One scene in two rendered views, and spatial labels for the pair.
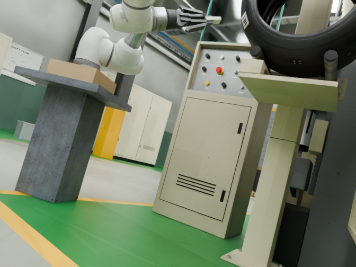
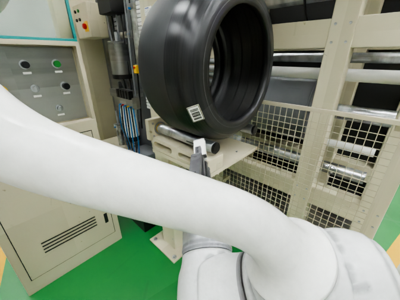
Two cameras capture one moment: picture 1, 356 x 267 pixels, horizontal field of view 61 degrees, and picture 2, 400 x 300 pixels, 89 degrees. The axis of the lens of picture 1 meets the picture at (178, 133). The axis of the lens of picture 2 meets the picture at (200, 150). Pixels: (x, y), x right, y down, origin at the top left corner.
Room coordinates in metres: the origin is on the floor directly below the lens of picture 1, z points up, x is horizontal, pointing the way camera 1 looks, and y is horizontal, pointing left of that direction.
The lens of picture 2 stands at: (1.09, 0.46, 1.21)
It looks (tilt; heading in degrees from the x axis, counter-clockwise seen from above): 25 degrees down; 284
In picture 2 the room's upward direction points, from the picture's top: straight up
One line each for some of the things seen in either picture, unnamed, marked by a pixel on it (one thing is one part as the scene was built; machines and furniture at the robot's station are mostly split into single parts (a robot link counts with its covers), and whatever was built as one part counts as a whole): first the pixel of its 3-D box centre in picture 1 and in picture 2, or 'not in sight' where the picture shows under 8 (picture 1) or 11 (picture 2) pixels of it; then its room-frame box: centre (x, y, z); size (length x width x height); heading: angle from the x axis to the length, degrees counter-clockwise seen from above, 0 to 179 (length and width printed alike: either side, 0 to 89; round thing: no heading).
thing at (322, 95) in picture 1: (290, 92); (205, 148); (1.29, -0.42, 0.80); 0.37 x 0.36 x 0.02; 61
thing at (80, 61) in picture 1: (84, 66); not in sight; (1.78, 0.64, 0.78); 0.22 x 0.18 x 0.06; 158
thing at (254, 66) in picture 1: (260, 81); (184, 150); (1.35, -0.30, 0.83); 0.36 x 0.09 x 0.06; 151
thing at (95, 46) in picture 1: (95, 46); not in sight; (1.80, 0.62, 0.92); 0.18 x 0.16 x 0.22; 115
